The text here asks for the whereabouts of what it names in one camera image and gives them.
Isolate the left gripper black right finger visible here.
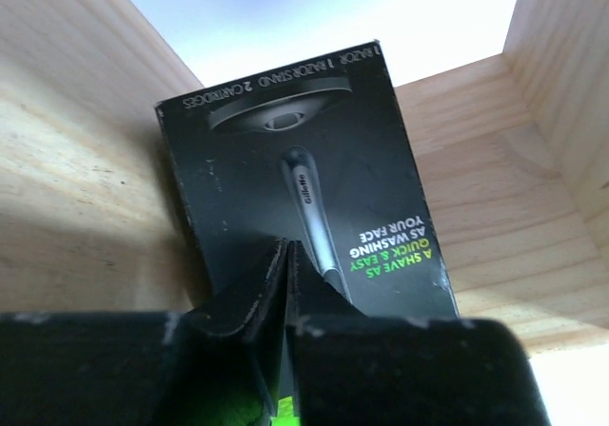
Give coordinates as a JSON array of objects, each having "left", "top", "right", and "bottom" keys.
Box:
[{"left": 285, "top": 242, "right": 550, "bottom": 425}]

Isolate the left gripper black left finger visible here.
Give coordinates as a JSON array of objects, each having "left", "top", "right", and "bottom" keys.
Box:
[{"left": 1, "top": 240, "right": 288, "bottom": 425}]

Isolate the black green Gillette box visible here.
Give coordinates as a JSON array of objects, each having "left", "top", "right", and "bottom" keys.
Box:
[{"left": 153, "top": 39, "right": 462, "bottom": 426}]

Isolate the wooden three-tier shelf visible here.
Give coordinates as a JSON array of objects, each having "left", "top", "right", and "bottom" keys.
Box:
[{"left": 1, "top": 0, "right": 608, "bottom": 354}]

